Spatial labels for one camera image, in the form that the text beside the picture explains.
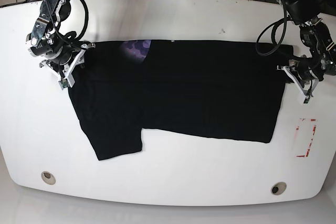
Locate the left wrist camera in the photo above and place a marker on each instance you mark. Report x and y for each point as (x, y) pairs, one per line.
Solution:
(307, 99)

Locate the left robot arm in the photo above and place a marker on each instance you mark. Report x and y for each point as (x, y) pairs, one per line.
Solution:
(314, 34)

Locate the red tape rectangle marking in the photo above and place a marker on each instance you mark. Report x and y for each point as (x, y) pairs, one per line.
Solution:
(303, 138)

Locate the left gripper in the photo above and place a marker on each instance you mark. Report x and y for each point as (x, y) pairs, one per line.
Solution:
(303, 75)

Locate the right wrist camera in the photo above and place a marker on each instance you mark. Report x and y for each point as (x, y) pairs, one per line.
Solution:
(64, 84)

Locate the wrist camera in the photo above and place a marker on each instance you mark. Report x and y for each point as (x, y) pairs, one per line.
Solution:
(64, 84)
(307, 99)

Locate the table grommet hole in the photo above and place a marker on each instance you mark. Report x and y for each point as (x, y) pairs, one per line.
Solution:
(48, 178)
(278, 188)

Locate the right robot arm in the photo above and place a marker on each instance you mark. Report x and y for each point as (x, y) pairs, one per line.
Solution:
(46, 36)

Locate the right table grommet hole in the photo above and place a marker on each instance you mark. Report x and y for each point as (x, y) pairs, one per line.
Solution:
(278, 188)

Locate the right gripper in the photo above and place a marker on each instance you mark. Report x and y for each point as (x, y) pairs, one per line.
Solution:
(63, 62)

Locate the black graphic t-shirt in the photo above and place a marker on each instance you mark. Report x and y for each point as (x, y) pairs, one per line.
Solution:
(212, 89)

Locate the left table grommet hole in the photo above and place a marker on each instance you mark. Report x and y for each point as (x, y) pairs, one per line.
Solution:
(48, 178)

